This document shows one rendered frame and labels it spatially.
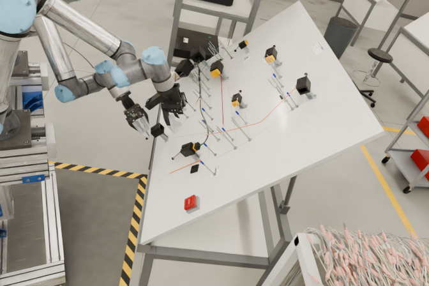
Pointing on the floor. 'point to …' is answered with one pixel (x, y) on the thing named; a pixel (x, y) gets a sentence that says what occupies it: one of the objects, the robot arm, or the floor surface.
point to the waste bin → (339, 34)
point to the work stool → (373, 69)
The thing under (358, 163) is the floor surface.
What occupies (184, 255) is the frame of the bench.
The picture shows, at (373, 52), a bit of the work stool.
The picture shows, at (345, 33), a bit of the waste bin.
